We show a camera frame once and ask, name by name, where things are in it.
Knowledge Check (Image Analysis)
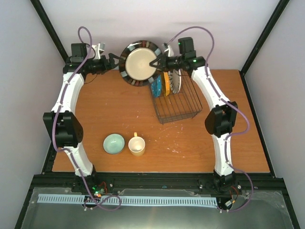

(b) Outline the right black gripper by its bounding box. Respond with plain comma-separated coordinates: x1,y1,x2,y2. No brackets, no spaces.
149,52,184,73

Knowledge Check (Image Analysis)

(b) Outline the orange polka dot plate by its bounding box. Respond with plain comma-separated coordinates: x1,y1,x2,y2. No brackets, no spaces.
163,72,171,97

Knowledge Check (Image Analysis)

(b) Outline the teal polka dot plate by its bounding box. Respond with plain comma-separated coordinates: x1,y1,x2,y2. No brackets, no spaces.
151,75,163,98

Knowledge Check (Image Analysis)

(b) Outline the black bottom plate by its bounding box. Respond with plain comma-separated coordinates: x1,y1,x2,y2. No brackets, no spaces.
119,40,163,87

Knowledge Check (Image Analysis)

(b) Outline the white blue striped plate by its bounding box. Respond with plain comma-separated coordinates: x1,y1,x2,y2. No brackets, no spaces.
168,69,182,94

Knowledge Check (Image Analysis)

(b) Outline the dark wire dish rack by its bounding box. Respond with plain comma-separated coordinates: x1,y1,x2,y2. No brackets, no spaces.
149,70,203,124

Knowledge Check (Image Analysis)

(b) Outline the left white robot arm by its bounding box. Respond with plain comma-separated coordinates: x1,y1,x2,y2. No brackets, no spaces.
43,43,117,192

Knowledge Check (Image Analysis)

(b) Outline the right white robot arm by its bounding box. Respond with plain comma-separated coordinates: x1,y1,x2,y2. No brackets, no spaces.
150,37,238,193

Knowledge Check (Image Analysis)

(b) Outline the cream yellow mug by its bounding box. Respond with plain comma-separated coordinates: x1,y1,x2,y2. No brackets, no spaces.
128,132,146,156

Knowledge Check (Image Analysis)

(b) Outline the light green ceramic bowl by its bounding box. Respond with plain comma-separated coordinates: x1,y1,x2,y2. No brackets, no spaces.
103,134,125,155

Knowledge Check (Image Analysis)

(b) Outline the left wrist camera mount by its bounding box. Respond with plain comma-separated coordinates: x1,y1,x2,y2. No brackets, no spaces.
91,43,105,60

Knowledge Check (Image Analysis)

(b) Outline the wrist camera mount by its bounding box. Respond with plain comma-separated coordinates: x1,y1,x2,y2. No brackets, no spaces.
91,43,105,60
163,43,174,57

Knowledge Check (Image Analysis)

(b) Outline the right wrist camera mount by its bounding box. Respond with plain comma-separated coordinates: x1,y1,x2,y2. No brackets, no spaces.
163,43,174,57

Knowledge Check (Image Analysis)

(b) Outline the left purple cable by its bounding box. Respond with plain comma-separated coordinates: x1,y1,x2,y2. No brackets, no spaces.
51,26,122,211

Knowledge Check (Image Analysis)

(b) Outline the purple cable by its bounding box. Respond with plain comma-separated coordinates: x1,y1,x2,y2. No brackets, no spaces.
164,26,254,213
51,26,122,211

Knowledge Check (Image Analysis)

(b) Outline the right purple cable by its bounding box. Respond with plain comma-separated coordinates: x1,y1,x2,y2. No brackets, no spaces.
164,26,254,213

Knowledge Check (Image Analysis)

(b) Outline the left black frame post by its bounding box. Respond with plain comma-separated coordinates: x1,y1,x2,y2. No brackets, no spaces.
30,0,68,62

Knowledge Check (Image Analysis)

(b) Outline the black frame post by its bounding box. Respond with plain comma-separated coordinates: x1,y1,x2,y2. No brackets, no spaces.
30,0,68,62
239,0,290,77

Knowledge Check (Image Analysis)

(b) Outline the right black frame post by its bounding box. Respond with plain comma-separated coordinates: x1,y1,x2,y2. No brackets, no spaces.
239,0,290,77

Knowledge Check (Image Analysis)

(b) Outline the black aluminium frame base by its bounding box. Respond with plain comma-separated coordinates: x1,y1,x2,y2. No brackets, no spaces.
15,146,300,229

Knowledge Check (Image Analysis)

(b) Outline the light blue slotted cable duct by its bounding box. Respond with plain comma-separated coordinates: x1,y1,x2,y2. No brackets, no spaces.
37,194,217,208

